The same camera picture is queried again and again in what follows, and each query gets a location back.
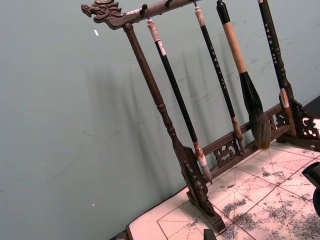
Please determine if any large brush with beige handle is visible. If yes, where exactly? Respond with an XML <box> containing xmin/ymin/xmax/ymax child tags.
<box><xmin>215</xmin><ymin>0</ymin><xmax>272</xmax><ymax>151</ymax></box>

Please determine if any white gridded calligraphy practice mat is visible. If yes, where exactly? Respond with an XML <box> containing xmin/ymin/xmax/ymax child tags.
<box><xmin>125</xmin><ymin>140</ymin><xmax>320</xmax><ymax>240</ymax></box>

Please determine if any glossy black ink container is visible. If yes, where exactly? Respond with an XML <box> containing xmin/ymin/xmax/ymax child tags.
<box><xmin>301</xmin><ymin>161</ymin><xmax>320</xmax><ymax>219</ymax></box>

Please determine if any black brush with white-wrapped end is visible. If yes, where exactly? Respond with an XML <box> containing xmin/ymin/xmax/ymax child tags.
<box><xmin>146</xmin><ymin>18</ymin><xmax>214</xmax><ymax>186</ymax></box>

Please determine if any dark blue brush white script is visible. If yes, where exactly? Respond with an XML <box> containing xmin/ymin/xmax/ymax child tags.
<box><xmin>257</xmin><ymin>0</ymin><xmax>292</xmax><ymax>116</ymax></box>

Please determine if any dark carved wooden brush rack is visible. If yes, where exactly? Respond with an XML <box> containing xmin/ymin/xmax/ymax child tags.
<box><xmin>80</xmin><ymin>0</ymin><xmax>320</xmax><ymax>235</ymax></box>

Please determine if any thin black brush white script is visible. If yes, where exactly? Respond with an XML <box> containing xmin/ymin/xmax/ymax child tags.
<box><xmin>194</xmin><ymin>5</ymin><xmax>246</xmax><ymax>156</ymax></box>

